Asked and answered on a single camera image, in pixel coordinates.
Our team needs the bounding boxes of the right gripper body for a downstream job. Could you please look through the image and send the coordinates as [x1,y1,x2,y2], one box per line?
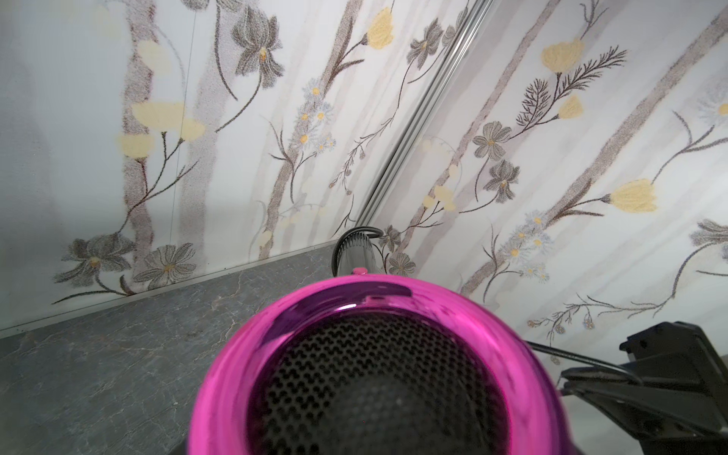
[619,322,727,454]

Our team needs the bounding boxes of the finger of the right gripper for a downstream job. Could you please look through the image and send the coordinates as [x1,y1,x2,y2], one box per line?
[562,366,727,392]
[562,381,727,441]

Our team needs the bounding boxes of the black hair dryer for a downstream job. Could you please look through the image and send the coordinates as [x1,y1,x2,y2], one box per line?
[179,227,577,454]

